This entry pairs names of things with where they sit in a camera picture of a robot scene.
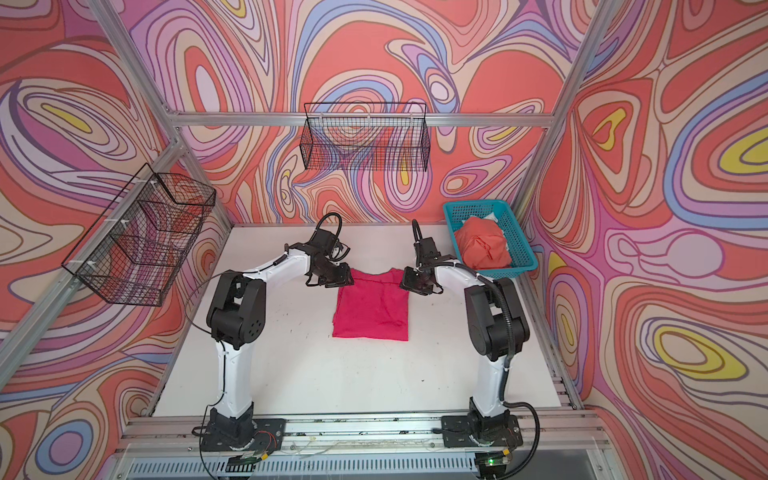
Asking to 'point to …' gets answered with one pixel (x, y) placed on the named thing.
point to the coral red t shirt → (483, 244)
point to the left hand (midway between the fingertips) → (355, 279)
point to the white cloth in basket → (492, 217)
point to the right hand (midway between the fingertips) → (409, 290)
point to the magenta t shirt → (374, 306)
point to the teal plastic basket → (523, 258)
